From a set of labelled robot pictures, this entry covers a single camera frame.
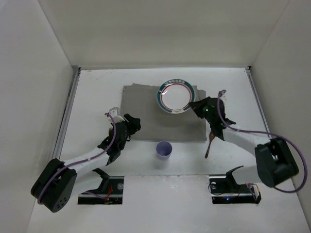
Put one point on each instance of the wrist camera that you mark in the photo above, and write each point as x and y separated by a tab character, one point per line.
222	96
114	115

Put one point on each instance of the aluminium table rail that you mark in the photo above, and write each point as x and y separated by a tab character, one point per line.
250	78
66	113

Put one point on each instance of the left aluminium table rail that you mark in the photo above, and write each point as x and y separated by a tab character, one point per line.
66	113

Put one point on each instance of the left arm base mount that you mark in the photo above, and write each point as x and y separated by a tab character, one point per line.
109	192

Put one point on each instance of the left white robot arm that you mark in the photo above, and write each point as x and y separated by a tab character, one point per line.
61	180

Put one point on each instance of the brown wooden spoon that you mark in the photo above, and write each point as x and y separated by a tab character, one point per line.
211	138

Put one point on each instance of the purple plastic cup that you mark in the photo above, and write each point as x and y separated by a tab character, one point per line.
164	150

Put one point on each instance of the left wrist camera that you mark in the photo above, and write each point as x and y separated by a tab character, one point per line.
114	115

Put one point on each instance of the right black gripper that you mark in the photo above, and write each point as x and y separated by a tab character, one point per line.
200	108

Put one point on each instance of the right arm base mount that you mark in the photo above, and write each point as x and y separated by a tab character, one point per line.
224	190

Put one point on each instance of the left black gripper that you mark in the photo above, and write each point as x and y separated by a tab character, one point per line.
129	124

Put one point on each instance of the right aluminium table rail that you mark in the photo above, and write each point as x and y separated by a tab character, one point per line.
250	78

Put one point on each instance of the white plate green rim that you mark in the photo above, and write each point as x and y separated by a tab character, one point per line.
174	96

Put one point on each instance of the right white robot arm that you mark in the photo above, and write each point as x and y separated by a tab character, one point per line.
274	160

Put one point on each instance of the grey cloth placemat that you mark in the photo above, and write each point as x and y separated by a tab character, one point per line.
140	101

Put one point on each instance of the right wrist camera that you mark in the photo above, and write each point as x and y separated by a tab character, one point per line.
222	96

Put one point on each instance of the brown wooden fork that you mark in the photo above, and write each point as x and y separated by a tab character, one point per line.
111	130

